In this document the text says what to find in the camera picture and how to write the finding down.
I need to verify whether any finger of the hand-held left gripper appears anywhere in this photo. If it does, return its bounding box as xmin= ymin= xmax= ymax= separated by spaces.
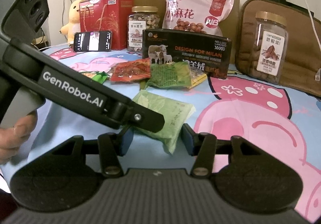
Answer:
xmin=105 ymin=100 xmax=165 ymax=133

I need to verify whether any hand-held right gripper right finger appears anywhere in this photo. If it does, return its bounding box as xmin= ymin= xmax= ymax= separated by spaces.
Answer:
xmin=181 ymin=124 xmax=265 ymax=178

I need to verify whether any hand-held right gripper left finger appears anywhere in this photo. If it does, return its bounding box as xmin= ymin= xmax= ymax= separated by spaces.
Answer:
xmin=50 ymin=127 xmax=135 ymax=178

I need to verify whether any light green snack packet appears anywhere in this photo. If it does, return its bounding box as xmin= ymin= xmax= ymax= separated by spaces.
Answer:
xmin=132 ymin=90 xmax=196 ymax=154

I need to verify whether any green and orange snack packet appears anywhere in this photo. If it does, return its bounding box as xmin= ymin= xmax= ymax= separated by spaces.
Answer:
xmin=80 ymin=71 xmax=109 ymax=85

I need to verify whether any dark green snack packet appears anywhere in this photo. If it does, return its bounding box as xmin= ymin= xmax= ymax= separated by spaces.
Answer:
xmin=144 ymin=61 xmax=192 ymax=89

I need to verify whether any red snack packet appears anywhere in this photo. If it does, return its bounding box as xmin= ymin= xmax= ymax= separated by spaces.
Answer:
xmin=110 ymin=58 xmax=151 ymax=84

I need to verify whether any yellow snack packet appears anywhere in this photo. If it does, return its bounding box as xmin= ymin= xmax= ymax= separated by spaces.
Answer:
xmin=188 ymin=64 xmax=208 ymax=88

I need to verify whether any black printed box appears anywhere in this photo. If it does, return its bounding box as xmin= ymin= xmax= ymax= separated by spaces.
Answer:
xmin=142 ymin=29 xmax=233 ymax=80

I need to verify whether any person's left hand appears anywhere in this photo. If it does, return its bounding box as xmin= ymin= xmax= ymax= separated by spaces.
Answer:
xmin=0 ymin=110 xmax=39 ymax=165

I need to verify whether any black smartphone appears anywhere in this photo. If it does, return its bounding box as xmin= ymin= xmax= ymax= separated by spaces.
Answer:
xmin=73 ymin=31 xmax=113 ymax=53

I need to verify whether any yellow duck plush toy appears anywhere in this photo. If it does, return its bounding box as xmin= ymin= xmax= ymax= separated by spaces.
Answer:
xmin=60 ymin=0 xmax=83 ymax=44

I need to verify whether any red gift box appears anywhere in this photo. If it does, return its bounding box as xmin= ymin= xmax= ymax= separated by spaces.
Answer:
xmin=79 ymin=0 xmax=135 ymax=51

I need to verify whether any small nut jar gold lid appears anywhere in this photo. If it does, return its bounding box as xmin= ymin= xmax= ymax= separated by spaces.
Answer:
xmin=127 ymin=6 xmax=160 ymax=53

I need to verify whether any pink snack bag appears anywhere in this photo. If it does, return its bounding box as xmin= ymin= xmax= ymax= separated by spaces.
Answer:
xmin=162 ymin=0 xmax=235 ymax=37

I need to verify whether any large pecan jar gold lid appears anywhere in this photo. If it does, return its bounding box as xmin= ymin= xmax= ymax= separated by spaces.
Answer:
xmin=247 ymin=11 xmax=289 ymax=85

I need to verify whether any brown padded cushion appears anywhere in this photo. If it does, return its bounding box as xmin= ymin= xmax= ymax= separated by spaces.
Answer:
xmin=237 ymin=0 xmax=321 ymax=93

